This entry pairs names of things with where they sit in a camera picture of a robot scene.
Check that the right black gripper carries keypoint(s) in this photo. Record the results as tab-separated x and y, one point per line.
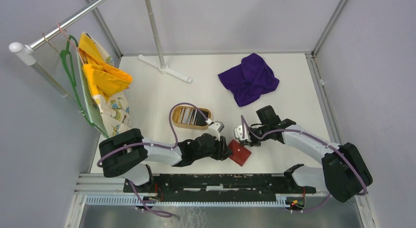
253	143

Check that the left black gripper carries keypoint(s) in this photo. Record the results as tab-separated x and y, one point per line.
223	151

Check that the red leather card holder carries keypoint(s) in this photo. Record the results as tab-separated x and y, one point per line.
240	154

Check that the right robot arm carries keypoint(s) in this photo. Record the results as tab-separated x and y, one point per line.
342	172

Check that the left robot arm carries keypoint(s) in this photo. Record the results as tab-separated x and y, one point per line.
125	155

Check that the cards in tray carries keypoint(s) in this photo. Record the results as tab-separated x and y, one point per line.
190	116

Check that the purple cloth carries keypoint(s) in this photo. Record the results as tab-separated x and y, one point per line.
249	80

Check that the patterned cream cloth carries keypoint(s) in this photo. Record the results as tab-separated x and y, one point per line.
115	113

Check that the yellow cloth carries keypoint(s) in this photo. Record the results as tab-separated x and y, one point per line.
104	80

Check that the green clothes hanger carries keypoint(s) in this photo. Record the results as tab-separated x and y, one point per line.
90	112

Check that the metal clothes rack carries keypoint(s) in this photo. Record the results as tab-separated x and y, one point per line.
25	52

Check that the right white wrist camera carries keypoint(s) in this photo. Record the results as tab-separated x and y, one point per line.
241	135

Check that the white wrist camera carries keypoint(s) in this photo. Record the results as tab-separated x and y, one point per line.
241	135
215	128

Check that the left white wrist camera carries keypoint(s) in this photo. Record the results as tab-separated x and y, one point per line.
215	128

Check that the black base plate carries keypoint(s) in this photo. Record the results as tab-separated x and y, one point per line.
222	187

